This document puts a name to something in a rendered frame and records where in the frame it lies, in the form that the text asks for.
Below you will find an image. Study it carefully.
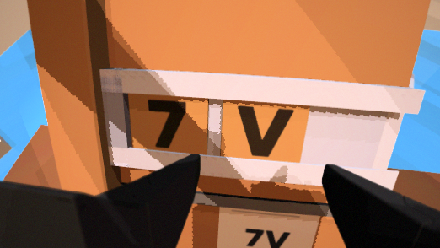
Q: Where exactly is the white rectangular card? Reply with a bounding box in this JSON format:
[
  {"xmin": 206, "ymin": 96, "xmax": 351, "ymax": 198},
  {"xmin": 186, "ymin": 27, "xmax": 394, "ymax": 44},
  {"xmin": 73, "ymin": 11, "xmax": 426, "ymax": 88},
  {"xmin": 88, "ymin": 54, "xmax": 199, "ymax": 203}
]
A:
[{"xmin": 409, "ymin": 74, "xmax": 415, "ymax": 88}]

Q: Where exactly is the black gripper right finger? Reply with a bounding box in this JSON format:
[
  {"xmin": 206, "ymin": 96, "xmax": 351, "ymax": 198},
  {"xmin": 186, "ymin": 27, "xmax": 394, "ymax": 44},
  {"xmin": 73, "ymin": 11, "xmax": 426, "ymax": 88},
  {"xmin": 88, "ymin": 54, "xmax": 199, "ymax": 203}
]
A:
[{"xmin": 322, "ymin": 164, "xmax": 440, "ymax": 248}]

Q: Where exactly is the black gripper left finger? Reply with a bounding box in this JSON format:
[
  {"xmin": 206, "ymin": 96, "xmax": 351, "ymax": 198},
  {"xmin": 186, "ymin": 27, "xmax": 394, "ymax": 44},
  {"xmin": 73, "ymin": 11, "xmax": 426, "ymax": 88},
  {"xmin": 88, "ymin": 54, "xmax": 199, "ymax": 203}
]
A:
[{"xmin": 0, "ymin": 154, "xmax": 201, "ymax": 248}]

